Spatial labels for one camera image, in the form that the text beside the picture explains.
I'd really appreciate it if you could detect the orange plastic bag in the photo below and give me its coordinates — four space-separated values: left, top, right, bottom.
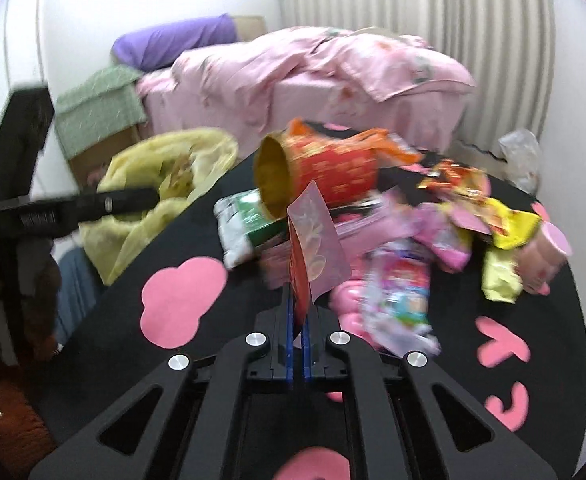
286 118 424 167

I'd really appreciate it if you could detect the cartoon girl snack packet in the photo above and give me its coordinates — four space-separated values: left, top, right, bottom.
361 238 442 356

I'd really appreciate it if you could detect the pink cream jar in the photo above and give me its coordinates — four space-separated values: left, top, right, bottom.
515 221 573 295

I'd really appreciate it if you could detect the pink snack wrapper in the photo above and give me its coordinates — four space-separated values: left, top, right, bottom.
260 197 416 289

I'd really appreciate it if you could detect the white plastic bag on floor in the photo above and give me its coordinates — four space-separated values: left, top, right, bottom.
498 129 541 195

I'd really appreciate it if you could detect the red gold foil wrapper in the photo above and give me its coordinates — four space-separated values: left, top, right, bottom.
418 159 491 200

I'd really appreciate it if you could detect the pink caterpillar toy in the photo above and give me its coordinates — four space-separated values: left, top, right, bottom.
329 280 378 349

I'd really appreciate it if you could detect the pink floral duvet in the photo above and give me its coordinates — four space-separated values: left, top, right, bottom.
171 27 476 127

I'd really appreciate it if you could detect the small pink candy wrapper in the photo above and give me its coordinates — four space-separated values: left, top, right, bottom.
413 203 472 273

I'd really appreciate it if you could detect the red gold paper cup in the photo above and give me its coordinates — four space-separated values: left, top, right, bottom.
253 133 378 219

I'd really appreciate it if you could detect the yellow red snack wrapper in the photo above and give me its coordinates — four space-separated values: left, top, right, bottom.
449 196 542 304

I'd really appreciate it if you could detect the green checkered cloth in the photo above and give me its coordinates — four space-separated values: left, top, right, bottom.
55 65 146 160

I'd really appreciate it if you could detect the black pink-patterned table cloth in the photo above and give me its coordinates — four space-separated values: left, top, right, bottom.
34 160 586 479

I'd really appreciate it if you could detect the yellow plastic trash bag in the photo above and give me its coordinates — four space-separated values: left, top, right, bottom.
79 128 238 286

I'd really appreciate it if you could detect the cardboard box nightstand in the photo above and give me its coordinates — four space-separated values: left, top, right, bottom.
68 126 140 188

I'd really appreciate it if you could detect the beige pleated curtain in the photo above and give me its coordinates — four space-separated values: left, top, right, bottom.
280 0 555 154

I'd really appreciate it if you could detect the bed with pink sheet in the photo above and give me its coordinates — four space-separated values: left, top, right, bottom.
136 70 468 158

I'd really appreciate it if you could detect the purple pillow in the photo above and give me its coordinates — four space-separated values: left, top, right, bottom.
110 14 238 73

